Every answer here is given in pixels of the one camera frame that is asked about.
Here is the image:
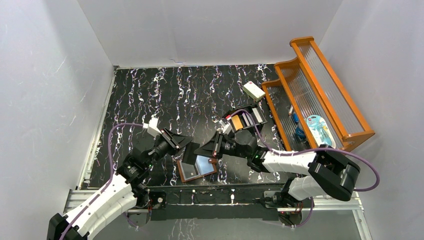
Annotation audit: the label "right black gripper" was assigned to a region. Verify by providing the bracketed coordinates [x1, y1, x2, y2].
[194, 130, 250, 160]

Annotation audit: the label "orange leather card holder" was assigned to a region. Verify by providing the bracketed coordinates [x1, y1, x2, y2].
[177, 155, 217, 183]

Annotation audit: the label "gold credit card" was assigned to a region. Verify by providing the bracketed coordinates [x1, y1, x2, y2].
[230, 115, 244, 132]

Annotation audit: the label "black card tray box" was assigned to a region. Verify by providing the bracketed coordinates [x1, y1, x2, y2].
[222, 103, 268, 133]

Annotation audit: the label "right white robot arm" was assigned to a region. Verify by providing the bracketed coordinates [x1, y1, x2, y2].
[194, 130, 361, 207]

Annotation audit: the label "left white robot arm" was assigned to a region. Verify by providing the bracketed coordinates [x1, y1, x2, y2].
[46, 128, 193, 240]

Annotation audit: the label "stack of white cards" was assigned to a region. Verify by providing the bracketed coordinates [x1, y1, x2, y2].
[247, 107, 265, 124]

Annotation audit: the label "white rectangular box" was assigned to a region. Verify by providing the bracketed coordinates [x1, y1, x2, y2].
[242, 81, 266, 102]

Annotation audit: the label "blue item on shelf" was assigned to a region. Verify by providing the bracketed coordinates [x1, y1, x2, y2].
[291, 112, 306, 141]

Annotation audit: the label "small pen on shelf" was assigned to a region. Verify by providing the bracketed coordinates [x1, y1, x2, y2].
[288, 105, 294, 116]

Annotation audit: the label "orange wooden shelf rack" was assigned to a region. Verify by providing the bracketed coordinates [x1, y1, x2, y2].
[261, 36, 375, 152]

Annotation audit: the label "blue blister pack item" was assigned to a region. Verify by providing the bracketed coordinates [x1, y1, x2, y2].
[305, 115, 336, 148]

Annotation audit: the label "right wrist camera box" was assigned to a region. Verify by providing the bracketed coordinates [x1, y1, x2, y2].
[219, 118, 233, 135]

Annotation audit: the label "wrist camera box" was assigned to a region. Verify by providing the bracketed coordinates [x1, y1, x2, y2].
[142, 117, 162, 138]
[219, 118, 233, 135]

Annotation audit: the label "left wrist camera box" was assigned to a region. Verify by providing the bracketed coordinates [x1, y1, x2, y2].
[142, 117, 162, 138]

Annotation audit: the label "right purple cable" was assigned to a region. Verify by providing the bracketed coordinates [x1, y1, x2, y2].
[228, 108, 381, 192]

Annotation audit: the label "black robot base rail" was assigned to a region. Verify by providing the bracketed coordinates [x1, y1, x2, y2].
[149, 183, 296, 221]

